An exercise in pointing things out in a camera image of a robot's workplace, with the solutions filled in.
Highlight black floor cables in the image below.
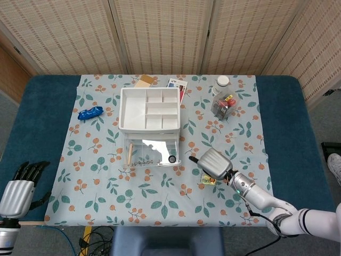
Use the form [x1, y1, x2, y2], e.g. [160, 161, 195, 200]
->
[79, 226, 115, 256]

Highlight white plastic bottle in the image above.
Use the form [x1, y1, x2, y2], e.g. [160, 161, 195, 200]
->
[212, 75, 231, 97]

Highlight yellow colourful snack packet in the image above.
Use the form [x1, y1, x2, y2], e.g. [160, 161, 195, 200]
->
[200, 173, 217, 186]

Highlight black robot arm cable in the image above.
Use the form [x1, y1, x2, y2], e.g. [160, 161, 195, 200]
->
[239, 204, 285, 256]

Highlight white shoe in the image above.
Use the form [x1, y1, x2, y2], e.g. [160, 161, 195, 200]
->
[327, 153, 341, 185]

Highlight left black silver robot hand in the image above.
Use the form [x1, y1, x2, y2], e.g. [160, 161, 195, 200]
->
[0, 161, 52, 220]

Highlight silver metal bead chain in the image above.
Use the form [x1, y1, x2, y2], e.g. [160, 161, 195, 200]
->
[131, 159, 156, 167]

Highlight black floor frame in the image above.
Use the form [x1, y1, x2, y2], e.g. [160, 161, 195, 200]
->
[321, 142, 341, 161]

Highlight dark blue table cover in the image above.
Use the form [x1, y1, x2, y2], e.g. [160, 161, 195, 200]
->
[0, 74, 336, 230]

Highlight clear plastic drawer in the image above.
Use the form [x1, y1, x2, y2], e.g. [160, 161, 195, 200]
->
[122, 132, 183, 170]

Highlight blue padded chair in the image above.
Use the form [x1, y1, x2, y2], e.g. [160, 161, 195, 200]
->
[111, 226, 224, 256]

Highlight wooden stick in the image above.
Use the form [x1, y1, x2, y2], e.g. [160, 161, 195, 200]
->
[125, 143, 134, 165]

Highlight printed paper leaflet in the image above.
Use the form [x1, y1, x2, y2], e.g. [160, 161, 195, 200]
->
[167, 77, 189, 103]

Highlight woven bamboo folding screen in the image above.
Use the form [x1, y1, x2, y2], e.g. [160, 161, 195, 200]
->
[0, 0, 341, 105]

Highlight floral berry print tablecloth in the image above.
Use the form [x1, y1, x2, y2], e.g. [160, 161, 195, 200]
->
[44, 74, 279, 227]

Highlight white compartment organizer tray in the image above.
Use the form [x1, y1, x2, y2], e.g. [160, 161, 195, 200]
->
[118, 87, 182, 140]

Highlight tan cardboard cards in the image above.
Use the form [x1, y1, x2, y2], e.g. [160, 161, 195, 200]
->
[133, 74, 156, 89]

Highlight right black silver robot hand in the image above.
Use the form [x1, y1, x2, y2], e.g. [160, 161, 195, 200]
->
[188, 148, 233, 186]

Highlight blue plastic packet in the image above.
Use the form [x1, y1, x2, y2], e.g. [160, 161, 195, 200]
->
[77, 105, 104, 121]

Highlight blue floor cable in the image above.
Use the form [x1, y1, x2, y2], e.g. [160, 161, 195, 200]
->
[36, 225, 75, 256]

